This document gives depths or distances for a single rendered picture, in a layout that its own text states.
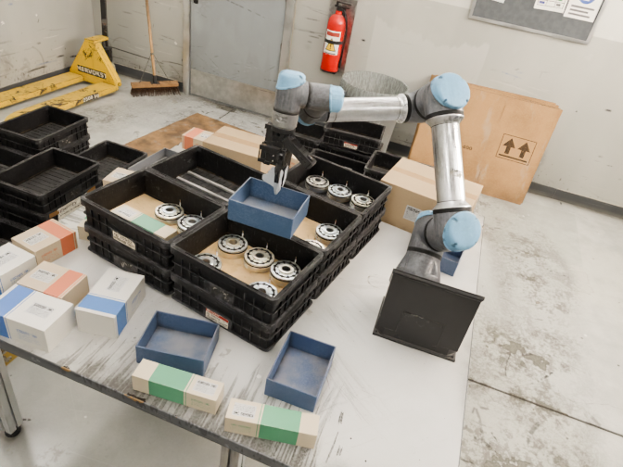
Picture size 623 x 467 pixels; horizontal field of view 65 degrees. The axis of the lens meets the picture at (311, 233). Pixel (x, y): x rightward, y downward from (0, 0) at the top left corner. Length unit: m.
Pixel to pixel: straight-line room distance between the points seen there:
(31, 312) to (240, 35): 3.73
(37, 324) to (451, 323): 1.21
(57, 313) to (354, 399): 0.89
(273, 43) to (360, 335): 3.51
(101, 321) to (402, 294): 0.91
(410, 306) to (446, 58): 3.11
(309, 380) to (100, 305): 0.66
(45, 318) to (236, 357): 0.55
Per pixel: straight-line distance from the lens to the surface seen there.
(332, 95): 1.43
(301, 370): 1.54
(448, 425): 1.56
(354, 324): 1.71
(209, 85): 5.19
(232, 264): 1.66
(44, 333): 1.56
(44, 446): 2.29
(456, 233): 1.49
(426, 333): 1.65
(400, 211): 2.21
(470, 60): 4.42
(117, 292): 1.63
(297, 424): 1.36
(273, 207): 1.53
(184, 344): 1.58
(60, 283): 1.72
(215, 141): 2.38
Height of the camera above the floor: 1.88
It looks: 35 degrees down
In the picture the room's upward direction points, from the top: 11 degrees clockwise
